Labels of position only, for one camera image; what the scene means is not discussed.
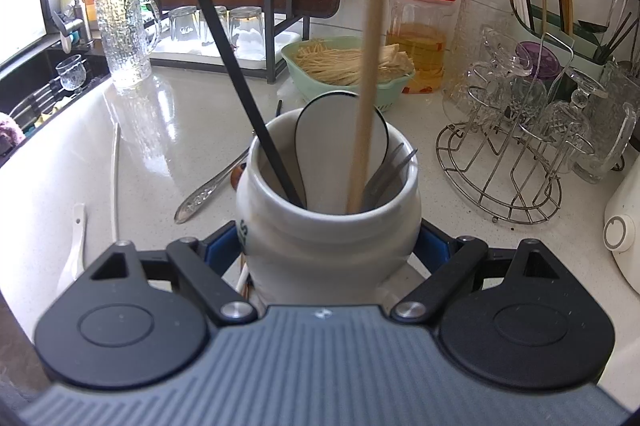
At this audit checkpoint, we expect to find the green plastic basket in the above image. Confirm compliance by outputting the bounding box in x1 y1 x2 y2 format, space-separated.
281 37 416 103

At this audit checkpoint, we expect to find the black kitchen sink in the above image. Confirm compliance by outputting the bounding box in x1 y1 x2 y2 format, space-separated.
0 46 111 142

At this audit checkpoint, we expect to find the purple lidded cup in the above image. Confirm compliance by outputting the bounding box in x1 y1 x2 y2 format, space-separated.
515 41 560 79

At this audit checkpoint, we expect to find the row of hanging kitchen utensils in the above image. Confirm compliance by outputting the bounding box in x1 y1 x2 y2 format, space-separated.
607 0 640 67

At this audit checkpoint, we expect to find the bundle of dried noodles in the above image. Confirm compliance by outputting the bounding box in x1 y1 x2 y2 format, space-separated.
295 42 415 86

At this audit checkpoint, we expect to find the tall textured glass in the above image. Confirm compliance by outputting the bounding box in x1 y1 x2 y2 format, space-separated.
442 0 506 107

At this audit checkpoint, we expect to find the crystal goblet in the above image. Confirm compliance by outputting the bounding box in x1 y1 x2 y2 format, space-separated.
542 68 608 172

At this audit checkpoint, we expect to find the small glass cup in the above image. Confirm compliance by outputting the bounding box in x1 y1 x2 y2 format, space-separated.
55 55 88 94

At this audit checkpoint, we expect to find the white drying tray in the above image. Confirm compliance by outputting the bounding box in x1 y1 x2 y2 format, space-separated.
150 31 301 67

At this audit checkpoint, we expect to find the black-rimmed white ceramic spoon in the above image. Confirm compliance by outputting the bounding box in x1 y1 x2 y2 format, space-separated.
294 91 390 207

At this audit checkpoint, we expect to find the plastic jar red lid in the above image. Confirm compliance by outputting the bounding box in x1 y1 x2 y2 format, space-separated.
385 0 457 94

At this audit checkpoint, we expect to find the green utensil drainer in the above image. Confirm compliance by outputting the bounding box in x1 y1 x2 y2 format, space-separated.
515 3 621 79

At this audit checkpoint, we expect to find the copper spoon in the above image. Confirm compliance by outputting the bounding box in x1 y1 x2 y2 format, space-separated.
230 162 250 277

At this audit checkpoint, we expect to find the wooden chopstick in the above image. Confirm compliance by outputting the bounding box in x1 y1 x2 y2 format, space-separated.
346 0 392 213

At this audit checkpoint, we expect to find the clear drinking glass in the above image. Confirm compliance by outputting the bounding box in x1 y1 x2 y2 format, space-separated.
227 6 264 52
169 6 201 44
200 6 228 47

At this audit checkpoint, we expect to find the white chopstick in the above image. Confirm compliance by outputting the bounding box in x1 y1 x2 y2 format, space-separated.
112 122 122 243

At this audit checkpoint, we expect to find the silver metal spoon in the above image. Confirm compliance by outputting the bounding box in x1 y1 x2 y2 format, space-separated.
174 145 251 225

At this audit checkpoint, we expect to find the ribbed glass mug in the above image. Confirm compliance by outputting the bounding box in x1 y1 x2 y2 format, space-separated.
570 61 638 184

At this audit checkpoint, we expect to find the silver fork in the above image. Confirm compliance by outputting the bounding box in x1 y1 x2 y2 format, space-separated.
362 143 418 209

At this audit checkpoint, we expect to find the wire glass rack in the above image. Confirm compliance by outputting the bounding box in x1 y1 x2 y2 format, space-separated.
435 31 563 224

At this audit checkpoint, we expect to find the white electric cooker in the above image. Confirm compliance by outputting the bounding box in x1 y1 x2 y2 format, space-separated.
602 171 640 297

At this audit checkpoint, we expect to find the white plastic spoon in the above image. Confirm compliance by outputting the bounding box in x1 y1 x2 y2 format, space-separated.
54 203 88 294

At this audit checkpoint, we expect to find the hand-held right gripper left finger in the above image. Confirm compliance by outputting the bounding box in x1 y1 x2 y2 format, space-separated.
90 220 258 327

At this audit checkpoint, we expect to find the white ceramic mug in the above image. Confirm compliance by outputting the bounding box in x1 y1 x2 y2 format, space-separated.
235 110 422 307

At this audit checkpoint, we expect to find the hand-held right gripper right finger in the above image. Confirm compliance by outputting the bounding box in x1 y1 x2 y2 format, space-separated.
390 218 561 324

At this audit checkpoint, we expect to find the clear glass cup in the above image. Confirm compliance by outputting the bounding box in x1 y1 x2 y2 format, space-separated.
462 26 533 122

